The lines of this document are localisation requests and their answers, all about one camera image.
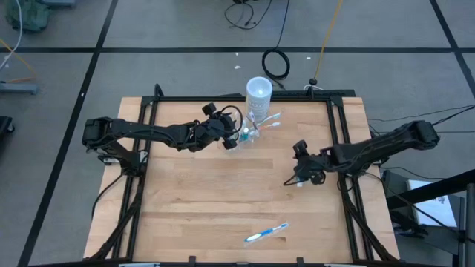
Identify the black metal beam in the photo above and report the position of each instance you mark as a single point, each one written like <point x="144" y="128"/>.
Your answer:
<point x="426" y="192"/>

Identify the grey metal post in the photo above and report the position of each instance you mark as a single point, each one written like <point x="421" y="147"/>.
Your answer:
<point x="470" y="222"/>

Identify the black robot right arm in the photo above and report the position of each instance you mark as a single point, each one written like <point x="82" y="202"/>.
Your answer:
<point x="389" y="142"/>

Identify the green toothbrush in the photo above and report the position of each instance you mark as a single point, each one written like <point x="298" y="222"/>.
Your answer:
<point x="272" y="117"/>

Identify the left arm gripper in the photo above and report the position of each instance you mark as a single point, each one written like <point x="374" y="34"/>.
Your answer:
<point x="215" y="130"/>

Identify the grey-blue floor bar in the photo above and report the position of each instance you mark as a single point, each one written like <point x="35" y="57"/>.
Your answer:
<point x="18" y="88"/>

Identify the clear acrylic holder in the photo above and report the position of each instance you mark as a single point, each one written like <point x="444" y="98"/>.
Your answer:
<point x="256" y="138"/>

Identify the green bag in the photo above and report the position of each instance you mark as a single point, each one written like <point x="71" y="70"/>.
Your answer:
<point x="27" y="16"/>

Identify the blue wrapped toothbrush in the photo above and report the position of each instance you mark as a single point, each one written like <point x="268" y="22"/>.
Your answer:
<point x="265" y="233"/>

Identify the purple toothbrush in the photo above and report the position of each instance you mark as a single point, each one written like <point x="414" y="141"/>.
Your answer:
<point x="252" y="118"/>

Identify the orange toothbrush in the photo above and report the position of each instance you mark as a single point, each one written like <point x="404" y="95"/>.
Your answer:
<point x="272" y="125"/>

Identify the white wipes canister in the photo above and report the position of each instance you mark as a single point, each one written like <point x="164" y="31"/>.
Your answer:
<point x="258" y="96"/>

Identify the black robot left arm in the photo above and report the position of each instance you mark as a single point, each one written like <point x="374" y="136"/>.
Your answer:
<point x="156" y="131"/>

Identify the black floor equipment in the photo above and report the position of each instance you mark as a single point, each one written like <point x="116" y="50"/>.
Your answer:
<point x="4" y="128"/>

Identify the white box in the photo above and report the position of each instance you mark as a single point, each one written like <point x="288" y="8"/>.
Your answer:
<point x="434" y="207"/>

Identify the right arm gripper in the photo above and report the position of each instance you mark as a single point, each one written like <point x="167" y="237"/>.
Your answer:
<point x="313" y="165"/>

